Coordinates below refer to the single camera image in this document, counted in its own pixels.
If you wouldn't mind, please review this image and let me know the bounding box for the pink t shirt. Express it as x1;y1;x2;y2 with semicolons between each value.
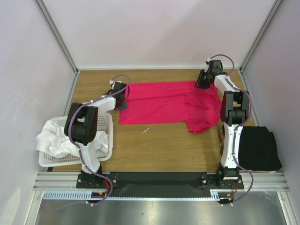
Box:
119;81;222;134

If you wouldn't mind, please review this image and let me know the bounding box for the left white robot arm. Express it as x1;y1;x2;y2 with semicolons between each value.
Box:
64;80;130;188

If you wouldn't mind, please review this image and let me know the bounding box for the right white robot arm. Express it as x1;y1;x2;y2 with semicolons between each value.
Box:
195;59;250;188

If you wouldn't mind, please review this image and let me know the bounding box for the white laundry basket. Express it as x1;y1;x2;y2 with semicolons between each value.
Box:
36;112;113;167

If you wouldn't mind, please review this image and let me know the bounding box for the white crumpled t shirt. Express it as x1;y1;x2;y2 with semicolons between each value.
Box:
36;120;111;158

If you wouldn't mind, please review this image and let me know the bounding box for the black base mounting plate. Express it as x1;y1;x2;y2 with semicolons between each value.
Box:
76;171;244;199

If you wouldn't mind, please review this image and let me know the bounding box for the black folded t shirt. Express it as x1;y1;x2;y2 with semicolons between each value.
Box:
238;126;282;172

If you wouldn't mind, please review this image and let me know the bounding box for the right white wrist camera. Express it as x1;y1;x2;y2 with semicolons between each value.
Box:
205;58;211;71

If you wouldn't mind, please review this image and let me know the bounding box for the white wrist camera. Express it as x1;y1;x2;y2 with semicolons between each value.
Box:
109;79;121;89
205;58;211;71

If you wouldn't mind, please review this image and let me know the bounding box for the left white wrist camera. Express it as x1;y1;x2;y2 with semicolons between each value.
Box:
109;79;121;89

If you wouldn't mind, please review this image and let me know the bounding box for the aluminium frame rail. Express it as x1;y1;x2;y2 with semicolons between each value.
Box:
33;172;289;202

